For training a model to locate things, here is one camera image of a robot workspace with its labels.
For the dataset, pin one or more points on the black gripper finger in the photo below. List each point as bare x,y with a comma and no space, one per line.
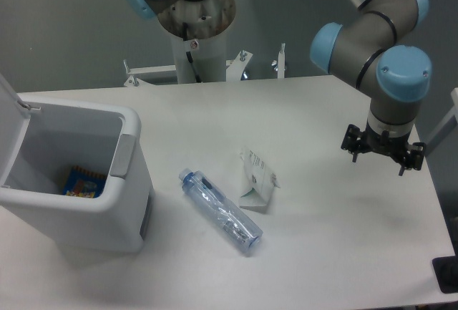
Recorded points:
410,157
353,142

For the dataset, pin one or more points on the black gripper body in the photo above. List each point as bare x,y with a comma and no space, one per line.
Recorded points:
394,147

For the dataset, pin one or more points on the white paper carton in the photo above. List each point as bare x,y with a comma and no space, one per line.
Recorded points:
262,181

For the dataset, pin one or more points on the clear plastic bottle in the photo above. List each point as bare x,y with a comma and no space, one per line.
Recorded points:
240,230

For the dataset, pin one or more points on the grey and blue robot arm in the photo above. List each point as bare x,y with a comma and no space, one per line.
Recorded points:
366,55

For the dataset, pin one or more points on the white plastic trash can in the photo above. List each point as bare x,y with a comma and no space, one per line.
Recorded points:
43,138

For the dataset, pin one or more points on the black object at table corner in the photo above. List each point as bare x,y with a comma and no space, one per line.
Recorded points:
445,269

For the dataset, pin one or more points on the blue snack wrapper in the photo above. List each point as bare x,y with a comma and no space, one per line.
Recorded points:
84,183

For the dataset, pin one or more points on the white frame at right edge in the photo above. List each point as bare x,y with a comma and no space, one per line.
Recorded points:
444,128

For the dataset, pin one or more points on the white clamp post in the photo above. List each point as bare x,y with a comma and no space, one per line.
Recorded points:
279,65

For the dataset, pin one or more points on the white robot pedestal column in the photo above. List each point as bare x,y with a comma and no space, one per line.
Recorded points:
198,31

